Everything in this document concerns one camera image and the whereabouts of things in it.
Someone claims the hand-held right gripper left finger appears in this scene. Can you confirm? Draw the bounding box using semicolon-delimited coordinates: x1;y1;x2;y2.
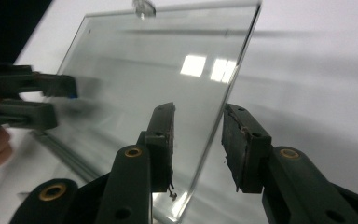
94;102;177;224

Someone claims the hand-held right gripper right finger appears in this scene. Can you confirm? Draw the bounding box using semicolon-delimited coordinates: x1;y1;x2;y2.
221;103;358;224

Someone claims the clear plastic compartment box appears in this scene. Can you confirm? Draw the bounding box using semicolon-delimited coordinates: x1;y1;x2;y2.
29;0;263;224

